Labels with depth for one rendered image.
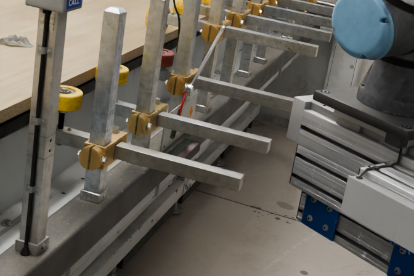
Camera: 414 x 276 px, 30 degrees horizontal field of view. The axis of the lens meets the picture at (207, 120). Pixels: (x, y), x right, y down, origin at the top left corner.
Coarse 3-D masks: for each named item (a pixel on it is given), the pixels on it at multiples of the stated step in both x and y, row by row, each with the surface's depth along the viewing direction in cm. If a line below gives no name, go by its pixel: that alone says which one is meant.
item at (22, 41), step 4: (8, 36) 196; (12, 36) 196; (16, 36) 196; (20, 36) 198; (24, 36) 199; (0, 40) 194; (4, 40) 194; (8, 40) 196; (12, 40) 196; (16, 40) 196; (20, 40) 196; (24, 40) 196; (28, 40) 199; (8, 44) 194; (12, 44) 194; (16, 44) 194; (20, 44) 195; (24, 44) 195; (28, 44) 196; (32, 44) 197
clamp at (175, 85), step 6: (192, 72) 209; (174, 78) 202; (180, 78) 202; (186, 78) 203; (192, 78) 207; (168, 84) 203; (174, 84) 202; (180, 84) 202; (168, 90) 203; (174, 90) 203; (180, 90) 202
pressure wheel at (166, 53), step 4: (164, 52) 211; (168, 52) 211; (172, 52) 211; (164, 56) 207; (168, 56) 208; (172, 56) 209; (164, 60) 207; (168, 60) 208; (172, 60) 210; (164, 64) 208; (168, 64) 208; (172, 64) 211; (160, 68) 211
